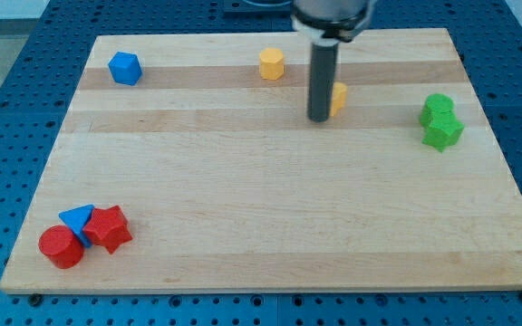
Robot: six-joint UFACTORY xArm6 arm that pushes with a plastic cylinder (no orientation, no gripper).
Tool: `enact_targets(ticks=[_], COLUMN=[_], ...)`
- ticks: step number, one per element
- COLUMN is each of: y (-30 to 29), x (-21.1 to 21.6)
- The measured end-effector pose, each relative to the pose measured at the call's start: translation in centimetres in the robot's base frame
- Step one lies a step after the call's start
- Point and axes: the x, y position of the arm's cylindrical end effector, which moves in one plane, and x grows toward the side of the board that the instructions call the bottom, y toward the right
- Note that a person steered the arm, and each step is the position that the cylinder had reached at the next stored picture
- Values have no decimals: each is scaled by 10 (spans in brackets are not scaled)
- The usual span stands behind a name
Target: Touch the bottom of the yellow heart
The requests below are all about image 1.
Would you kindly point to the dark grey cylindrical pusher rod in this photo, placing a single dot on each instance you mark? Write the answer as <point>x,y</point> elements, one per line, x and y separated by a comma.
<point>321,81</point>

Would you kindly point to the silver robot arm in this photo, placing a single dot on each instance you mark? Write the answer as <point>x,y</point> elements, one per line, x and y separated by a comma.
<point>327,23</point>

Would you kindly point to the yellow heart block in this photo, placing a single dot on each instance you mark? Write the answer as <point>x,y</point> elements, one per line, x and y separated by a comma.
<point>339,96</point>

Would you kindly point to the yellow hexagon block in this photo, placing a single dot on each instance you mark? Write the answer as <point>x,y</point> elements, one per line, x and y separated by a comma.
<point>271,64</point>

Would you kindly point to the green cylinder block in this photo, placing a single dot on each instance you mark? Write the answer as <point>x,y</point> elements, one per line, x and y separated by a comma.
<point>437,106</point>

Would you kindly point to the green star block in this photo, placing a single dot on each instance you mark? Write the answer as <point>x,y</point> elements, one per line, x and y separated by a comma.
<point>441,130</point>

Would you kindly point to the wooden board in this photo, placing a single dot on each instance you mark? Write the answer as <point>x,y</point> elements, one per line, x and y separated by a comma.
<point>229,187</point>

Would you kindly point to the blue cube block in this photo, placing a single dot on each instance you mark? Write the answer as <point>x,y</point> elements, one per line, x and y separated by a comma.
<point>125,68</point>

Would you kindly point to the red star block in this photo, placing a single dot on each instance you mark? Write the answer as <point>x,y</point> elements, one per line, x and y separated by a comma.
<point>108,228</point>

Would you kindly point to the blue triangle block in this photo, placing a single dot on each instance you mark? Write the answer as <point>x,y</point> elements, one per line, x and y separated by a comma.
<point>76,219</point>

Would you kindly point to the red cylinder block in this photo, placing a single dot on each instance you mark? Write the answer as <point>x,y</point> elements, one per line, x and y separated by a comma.
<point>61,246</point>

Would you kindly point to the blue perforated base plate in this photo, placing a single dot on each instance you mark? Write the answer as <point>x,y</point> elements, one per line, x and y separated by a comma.
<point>37,91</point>

